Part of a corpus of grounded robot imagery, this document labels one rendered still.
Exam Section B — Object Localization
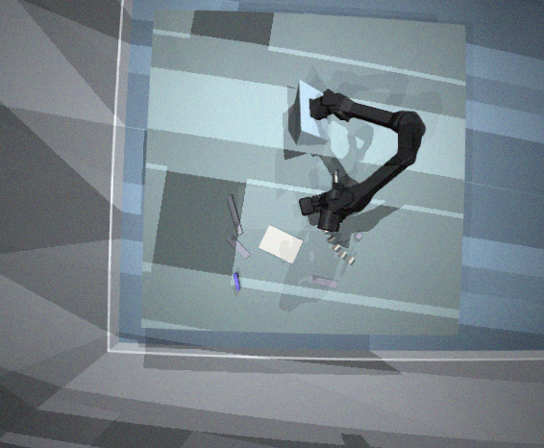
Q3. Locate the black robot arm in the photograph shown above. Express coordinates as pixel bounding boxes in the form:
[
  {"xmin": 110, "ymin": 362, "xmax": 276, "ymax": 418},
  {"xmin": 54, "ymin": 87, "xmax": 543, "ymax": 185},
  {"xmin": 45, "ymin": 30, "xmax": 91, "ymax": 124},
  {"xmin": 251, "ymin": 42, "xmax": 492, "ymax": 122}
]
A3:
[{"xmin": 309, "ymin": 89, "xmax": 426, "ymax": 232}]

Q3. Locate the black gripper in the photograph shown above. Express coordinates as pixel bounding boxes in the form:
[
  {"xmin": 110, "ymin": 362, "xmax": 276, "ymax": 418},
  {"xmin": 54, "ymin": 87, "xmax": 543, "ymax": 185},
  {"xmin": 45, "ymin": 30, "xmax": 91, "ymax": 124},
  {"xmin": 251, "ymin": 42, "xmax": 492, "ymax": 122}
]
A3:
[{"xmin": 299, "ymin": 192, "xmax": 327, "ymax": 216}]

